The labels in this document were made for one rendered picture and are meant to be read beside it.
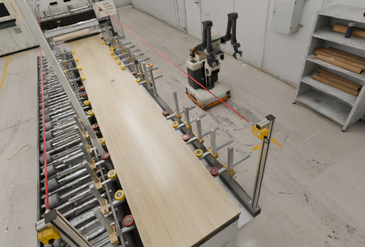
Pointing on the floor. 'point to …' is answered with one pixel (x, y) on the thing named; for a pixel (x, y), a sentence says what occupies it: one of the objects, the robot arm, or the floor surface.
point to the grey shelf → (304, 88)
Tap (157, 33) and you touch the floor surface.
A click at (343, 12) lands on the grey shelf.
